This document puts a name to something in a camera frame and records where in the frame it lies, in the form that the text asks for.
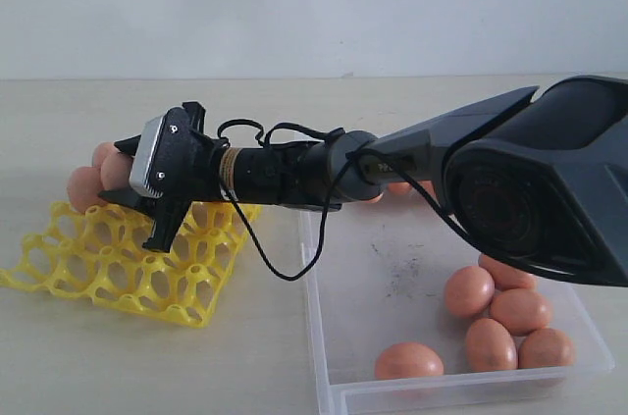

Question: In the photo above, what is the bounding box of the brown egg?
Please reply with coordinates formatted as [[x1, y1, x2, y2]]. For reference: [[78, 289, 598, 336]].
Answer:
[[365, 192, 384, 204], [388, 182, 413, 196], [465, 318, 518, 372], [67, 166, 106, 214], [374, 341, 445, 380], [478, 254, 537, 291], [518, 328, 576, 369], [445, 266, 495, 318], [419, 181, 436, 197], [100, 152, 133, 190], [490, 288, 553, 337], [91, 142, 118, 169]]

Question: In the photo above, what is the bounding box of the yellow plastic egg tray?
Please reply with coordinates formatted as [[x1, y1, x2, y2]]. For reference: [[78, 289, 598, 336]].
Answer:
[[1, 201, 261, 328]]

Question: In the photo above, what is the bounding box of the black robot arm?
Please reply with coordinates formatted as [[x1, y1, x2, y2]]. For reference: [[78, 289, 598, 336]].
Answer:
[[101, 76, 627, 287]]

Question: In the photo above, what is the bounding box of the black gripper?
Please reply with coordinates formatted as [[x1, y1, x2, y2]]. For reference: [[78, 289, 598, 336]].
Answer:
[[98, 102, 343, 252]]

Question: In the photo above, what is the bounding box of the clear plastic container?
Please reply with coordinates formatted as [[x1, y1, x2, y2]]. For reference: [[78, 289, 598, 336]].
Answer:
[[299, 194, 614, 414]]

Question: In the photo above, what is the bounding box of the black camera cable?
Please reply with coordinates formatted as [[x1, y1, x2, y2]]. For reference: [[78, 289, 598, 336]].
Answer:
[[215, 118, 628, 288]]

